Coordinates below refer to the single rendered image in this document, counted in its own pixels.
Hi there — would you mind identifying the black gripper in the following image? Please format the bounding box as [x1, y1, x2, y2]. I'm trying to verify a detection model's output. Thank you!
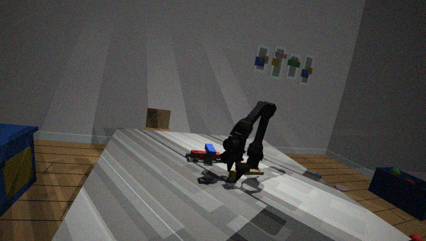
[227, 149, 250, 181]

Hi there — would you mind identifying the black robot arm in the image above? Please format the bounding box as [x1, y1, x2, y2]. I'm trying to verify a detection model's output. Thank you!
[220, 101, 276, 170]

